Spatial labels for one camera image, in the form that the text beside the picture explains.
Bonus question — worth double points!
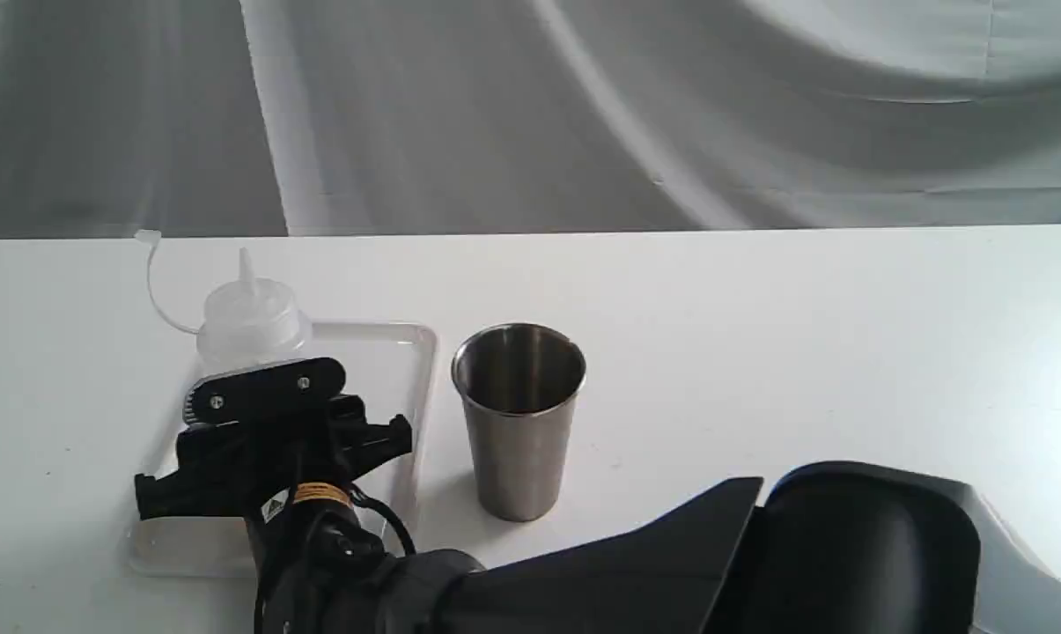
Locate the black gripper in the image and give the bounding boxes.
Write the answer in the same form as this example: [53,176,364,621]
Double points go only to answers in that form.
[133,394,413,519]

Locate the translucent squeeze bottle amber liquid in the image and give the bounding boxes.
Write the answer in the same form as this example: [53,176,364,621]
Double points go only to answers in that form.
[133,229,313,376]

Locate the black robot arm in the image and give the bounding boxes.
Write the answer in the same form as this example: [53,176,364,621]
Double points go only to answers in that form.
[133,397,1061,633]

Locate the stainless steel cup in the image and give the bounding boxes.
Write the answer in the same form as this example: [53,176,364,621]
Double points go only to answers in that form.
[450,322,587,522]

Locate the grey fabric backdrop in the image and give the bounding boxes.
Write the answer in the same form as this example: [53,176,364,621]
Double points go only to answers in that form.
[0,1,1061,240]

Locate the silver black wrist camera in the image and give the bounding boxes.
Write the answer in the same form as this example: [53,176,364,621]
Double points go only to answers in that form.
[181,357,348,426]

